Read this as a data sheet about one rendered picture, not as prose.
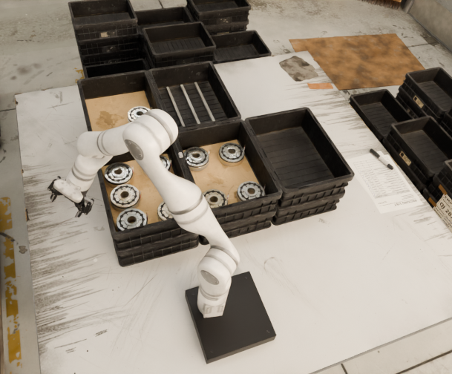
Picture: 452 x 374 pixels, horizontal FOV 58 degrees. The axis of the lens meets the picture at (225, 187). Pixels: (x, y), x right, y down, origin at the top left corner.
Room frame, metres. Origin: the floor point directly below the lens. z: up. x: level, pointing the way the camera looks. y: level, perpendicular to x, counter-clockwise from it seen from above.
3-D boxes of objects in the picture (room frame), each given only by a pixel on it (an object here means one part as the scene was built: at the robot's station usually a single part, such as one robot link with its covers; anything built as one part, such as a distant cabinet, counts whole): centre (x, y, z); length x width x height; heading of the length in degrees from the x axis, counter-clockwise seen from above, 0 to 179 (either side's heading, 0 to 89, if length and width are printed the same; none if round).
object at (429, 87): (2.30, -1.30, 0.31); 0.40 x 0.30 x 0.34; 27
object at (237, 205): (1.01, 0.01, 0.92); 0.40 x 0.30 x 0.02; 26
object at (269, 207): (1.01, 0.01, 0.87); 0.40 x 0.30 x 0.11; 26
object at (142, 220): (0.74, 0.30, 0.86); 0.10 x 0.10 x 0.01
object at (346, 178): (1.14, -0.25, 0.92); 0.40 x 0.30 x 0.02; 26
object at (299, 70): (1.98, -0.31, 0.71); 0.22 x 0.19 x 0.01; 27
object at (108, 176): (0.94, 0.40, 0.86); 0.10 x 0.10 x 0.01
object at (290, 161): (1.14, -0.25, 0.87); 0.40 x 0.30 x 0.11; 26
